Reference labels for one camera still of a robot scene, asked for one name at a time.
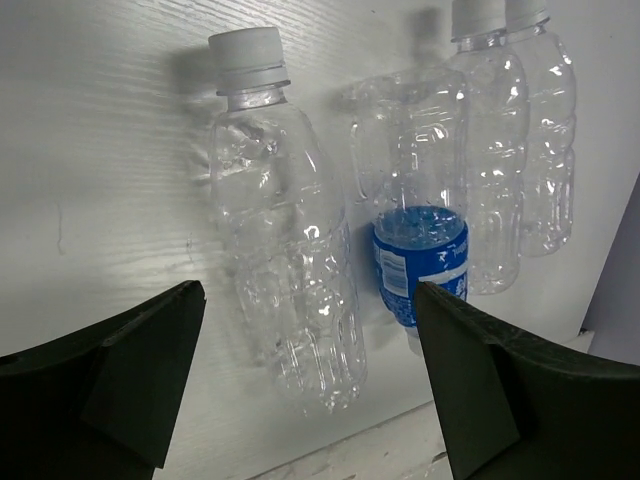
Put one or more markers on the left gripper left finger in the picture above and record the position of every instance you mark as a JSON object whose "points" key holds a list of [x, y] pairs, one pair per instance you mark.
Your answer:
{"points": [[101, 402]]}

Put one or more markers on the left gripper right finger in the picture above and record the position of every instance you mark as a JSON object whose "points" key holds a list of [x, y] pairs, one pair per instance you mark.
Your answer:
{"points": [[513, 405]]}

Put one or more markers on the clear ribbed bottle white cap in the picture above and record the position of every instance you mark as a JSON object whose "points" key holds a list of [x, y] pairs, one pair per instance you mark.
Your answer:
{"points": [[549, 174]]}

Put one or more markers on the blue label bottle white cap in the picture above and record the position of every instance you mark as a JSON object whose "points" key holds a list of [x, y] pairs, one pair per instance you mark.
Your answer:
{"points": [[407, 140]]}

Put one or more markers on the clear crushed bottle white cap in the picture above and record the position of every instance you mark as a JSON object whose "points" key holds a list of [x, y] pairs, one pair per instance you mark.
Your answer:
{"points": [[497, 128]]}

